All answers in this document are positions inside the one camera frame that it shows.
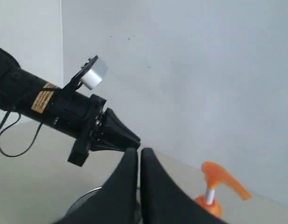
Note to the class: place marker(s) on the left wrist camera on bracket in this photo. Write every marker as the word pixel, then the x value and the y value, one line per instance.
pixel 90 75

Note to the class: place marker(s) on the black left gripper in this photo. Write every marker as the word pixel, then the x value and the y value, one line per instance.
pixel 74 114

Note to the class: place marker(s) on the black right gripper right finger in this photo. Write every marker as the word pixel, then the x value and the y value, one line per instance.
pixel 163 201

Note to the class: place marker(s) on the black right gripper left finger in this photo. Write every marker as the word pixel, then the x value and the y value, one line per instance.
pixel 118 196

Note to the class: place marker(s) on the steel mesh strainer basket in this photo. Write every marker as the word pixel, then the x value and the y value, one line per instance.
pixel 86 206

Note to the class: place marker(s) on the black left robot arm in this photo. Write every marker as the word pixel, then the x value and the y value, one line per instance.
pixel 11 81

